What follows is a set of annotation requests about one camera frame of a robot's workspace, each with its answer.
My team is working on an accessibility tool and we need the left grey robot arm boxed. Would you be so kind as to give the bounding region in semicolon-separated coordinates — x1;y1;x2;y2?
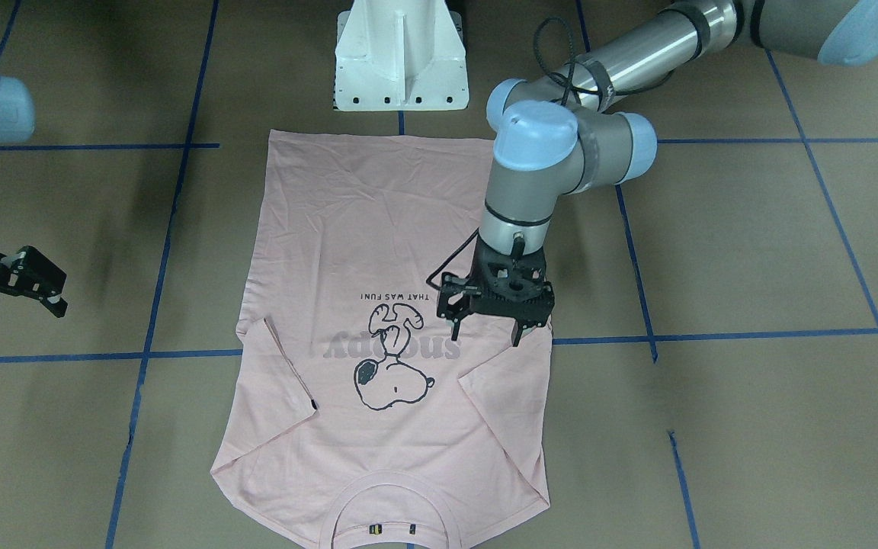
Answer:
435;1;878;345

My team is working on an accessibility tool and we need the brown paper table cover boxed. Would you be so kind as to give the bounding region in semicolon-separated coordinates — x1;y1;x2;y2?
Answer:
0;1;878;548

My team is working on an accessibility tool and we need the pink Snoopy t-shirt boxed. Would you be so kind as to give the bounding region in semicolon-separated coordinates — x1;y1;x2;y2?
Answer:
210;130;552;548

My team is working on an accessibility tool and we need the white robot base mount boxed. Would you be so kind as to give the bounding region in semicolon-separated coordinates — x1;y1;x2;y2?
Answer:
332;1;470;112

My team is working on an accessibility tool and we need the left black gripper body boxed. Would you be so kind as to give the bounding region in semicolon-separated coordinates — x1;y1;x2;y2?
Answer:
436;242;555;329

